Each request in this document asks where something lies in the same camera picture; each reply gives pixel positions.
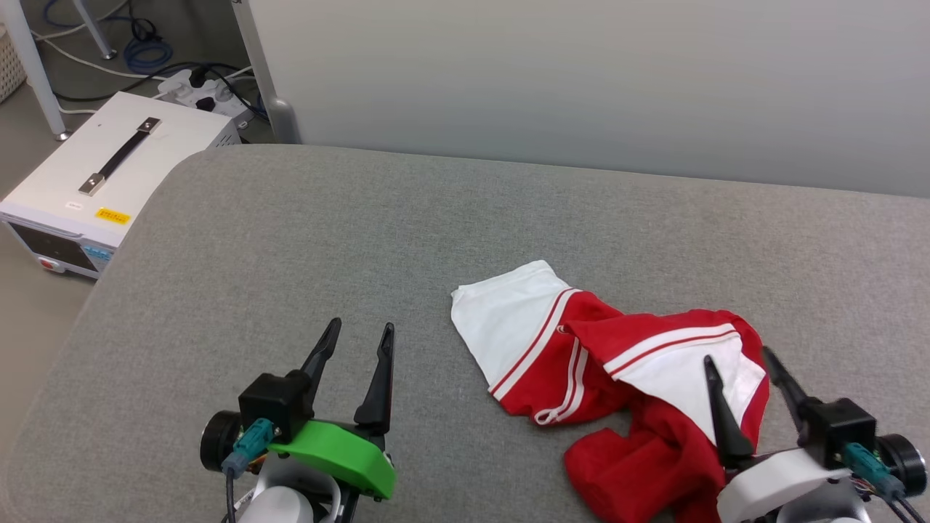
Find white floor cable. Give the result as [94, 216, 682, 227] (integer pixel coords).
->
[29, 29, 169, 82]

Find right teal cable connector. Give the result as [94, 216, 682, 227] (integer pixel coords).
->
[843, 442, 906, 503]

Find black carry handle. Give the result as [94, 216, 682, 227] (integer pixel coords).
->
[78, 118, 162, 197]

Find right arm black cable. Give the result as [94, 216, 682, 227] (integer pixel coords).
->
[883, 494, 928, 523]

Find white power supply box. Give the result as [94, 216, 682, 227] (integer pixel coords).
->
[0, 92, 242, 280]

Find blue coiled cable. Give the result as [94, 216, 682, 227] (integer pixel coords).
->
[42, 0, 175, 74]

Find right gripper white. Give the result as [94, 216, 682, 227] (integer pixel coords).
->
[703, 346, 852, 523]

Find left teal cable connector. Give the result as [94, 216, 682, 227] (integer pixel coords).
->
[221, 418, 277, 478]

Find white power strip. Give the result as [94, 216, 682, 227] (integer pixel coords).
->
[156, 69, 252, 126]

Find grey partition post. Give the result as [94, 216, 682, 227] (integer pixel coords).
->
[231, 0, 303, 145]

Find teal cable connector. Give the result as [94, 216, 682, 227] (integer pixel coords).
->
[843, 442, 906, 503]
[221, 418, 277, 478]

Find white table leg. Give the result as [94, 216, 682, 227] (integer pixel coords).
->
[0, 0, 72, 142]

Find grey thin table leg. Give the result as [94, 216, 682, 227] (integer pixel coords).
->
[71, 0, 118, 61]

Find grey partition panel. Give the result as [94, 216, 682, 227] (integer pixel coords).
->
[247, 0, 930, 199]

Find red white basketball jersey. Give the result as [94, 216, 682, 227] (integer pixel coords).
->
[450, 260, 771, 523]

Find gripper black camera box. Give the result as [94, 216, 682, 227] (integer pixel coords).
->
[238, 370, 315, 445]
[799, 397, 878, 470]

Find right gripper black camera box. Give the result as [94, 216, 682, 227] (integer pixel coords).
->
[799, 397, 878, 470]

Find black floor cable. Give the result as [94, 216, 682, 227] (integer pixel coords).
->
[52, 61, 251, 104]

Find left gripper black camera box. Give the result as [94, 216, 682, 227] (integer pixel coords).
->
[238, 370, 315, 445]

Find white laundry basket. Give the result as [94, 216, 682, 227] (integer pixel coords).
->
[0, 22, 28, 105]

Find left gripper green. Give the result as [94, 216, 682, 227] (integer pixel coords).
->
[267, 317, 398, 502]

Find grey fabric sofa cushion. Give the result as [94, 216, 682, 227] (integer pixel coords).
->
[0, 143, 930, 523]

